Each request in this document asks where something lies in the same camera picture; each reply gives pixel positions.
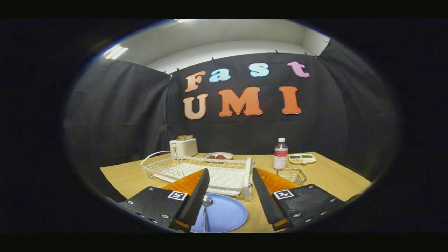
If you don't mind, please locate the black backdrop cloth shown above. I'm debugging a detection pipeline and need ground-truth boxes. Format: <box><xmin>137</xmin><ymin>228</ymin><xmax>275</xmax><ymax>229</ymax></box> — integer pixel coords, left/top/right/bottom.
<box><xmin>65</xmin><ymin>38</ymin><xmax>399</xmax><ymax>203</ymax></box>

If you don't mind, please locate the blue plate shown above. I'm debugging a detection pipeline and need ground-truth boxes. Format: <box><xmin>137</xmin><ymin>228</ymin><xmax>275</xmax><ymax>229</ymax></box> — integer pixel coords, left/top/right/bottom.
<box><xmin>191</xmin><ymin>192</ymin><xmax>248</xmax><ymax>233</ymax></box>

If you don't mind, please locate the spoon with blue checked handle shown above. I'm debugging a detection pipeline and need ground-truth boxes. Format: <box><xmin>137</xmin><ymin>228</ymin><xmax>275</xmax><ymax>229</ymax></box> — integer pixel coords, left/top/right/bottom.
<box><xmin>201</xmin><ymin>195</ymin><xmax>214</xmax><ymax>232</ymax></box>

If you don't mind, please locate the ceiling light panel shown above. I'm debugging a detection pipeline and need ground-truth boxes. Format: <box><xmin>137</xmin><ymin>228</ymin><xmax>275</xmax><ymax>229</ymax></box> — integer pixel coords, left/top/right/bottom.
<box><xmin>103</xmin><ymin>45</ymin><xmax>129</xmax><ymax>60</ymax></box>

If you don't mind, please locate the white toaster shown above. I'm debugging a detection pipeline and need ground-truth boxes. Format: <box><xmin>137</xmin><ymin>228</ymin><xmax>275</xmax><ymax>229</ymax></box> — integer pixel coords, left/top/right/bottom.
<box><xmin>169</xmin><ymin>138</ymin><xmax>198</xmax><ymax>158</ymax></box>

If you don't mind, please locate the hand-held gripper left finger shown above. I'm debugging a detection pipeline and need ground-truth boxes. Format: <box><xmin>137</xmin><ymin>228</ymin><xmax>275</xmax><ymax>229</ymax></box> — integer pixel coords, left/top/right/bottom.
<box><xmin>119</xmin><ymin>168</ymin><xmax>210</xmax><ymax>232</ymax></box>

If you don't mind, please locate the metal wire basket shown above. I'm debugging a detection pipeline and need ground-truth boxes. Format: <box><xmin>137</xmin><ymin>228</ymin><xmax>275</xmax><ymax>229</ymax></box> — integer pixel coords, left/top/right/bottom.
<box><xmin>276</xmin><ymin>168</ymin><xmax>307</xmax><ymax>187</ymax></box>

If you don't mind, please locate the white divided snack tray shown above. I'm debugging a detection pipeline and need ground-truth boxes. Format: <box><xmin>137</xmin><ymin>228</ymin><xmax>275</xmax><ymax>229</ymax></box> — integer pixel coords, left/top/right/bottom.
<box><xmin>288</xmin><ymin>153</ymin><xmax>317</xmax><ymax>165</ymax></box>

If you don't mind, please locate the clear bottle with red label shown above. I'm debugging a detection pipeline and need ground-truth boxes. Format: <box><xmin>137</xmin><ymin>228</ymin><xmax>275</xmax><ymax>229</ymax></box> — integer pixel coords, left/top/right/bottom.
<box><xmin>273</xmin><ymin>138</ymin><xmax>289</xmax><ymax>170</ymax></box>

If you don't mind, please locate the small plate with brown cookies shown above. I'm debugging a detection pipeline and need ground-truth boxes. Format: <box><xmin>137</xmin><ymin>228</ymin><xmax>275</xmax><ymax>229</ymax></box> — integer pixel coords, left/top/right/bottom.
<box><xmin>202</xmin><ymin>152</ymin><xmax>234</xmax><ymax>161</ymax></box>

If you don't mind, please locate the white wire dish rack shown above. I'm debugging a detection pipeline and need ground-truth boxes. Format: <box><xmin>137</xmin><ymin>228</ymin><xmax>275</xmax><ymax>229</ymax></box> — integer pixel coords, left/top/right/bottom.
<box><xmin>141</xmin><ymin>151</ymin><xmax>255</xmax><ymax>202</ymax></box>

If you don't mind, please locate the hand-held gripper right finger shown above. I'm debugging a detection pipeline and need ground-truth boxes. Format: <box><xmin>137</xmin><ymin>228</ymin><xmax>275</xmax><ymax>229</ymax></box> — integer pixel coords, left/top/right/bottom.
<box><xmin>252</xmin><ymin>167</ymin><xmax>350</xmax><ymax>231</ymax></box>

